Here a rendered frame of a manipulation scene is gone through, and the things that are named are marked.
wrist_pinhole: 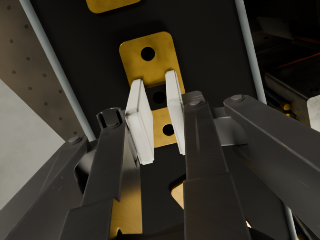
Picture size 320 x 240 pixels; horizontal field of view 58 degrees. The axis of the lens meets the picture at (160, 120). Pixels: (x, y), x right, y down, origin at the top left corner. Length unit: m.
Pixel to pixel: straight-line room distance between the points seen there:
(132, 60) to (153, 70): 0.02
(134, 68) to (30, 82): 0.56
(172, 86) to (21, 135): 1.52
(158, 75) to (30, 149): 1.50
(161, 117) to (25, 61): 0.56
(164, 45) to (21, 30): 0.56
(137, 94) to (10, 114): 1.48
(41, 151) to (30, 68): 0.96
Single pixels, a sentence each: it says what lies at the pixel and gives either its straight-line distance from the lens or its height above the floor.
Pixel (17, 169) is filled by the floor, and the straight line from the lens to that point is 1.77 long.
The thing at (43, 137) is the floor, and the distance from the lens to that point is 1.62.
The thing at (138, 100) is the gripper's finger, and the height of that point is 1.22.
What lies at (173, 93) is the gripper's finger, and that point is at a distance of 0.15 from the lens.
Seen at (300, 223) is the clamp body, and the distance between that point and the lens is 0.56.
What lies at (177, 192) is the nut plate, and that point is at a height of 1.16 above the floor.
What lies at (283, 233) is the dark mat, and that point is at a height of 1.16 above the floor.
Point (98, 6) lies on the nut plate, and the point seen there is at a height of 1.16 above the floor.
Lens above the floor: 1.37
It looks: 68 degrees down
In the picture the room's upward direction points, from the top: 178 degrees clockwise
